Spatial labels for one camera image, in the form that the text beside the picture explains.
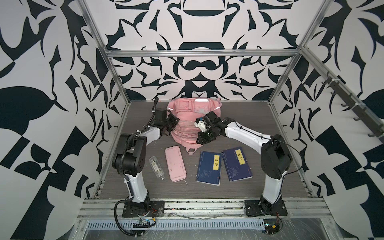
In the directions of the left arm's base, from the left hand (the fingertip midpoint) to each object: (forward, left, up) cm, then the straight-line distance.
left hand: (181, 115), depth 96 cm
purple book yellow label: (-29, -31, -11) cm, 44 cm away
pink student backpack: (+10, -5, -7) cm, 13 cm away
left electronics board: (-55, +18, -14) cm, 59 cm away
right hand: (-18, -9, -2) cm, 20 cm away
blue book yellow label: (-30, -16, -12) cm, 36 cm away
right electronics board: (-58, -43, -13) cm, 73 cm away
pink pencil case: (-27, +3, -11) cm, 29 cm away
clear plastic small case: (-29, +14, -11) cm, 34 cm away
